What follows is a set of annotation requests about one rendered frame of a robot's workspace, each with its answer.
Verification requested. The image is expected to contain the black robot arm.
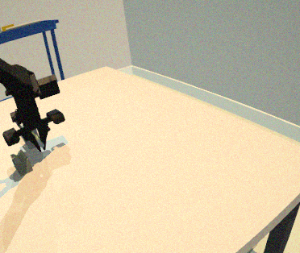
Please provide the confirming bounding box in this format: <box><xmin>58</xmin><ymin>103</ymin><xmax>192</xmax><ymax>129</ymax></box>
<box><xmin>0</xmin><ymin>58</ymin><xmax>60</xmax><ymax>126</ymax></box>

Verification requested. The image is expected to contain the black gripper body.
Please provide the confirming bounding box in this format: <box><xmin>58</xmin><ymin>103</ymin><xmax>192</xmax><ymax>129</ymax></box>
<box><xmin>2</xmin><ymin>102</ymin><xmax>65</xmax><ymax>147</ymax></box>

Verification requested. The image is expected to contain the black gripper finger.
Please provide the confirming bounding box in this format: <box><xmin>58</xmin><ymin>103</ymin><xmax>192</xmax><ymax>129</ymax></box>
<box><xmin>23</xmin><ymin>134</ymin><xmax>42</xmax><ymax>152</ymax></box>
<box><xmin>37</xmin><ymin>127</ymin><xmax>51</xmax><ymax>151</ymax></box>

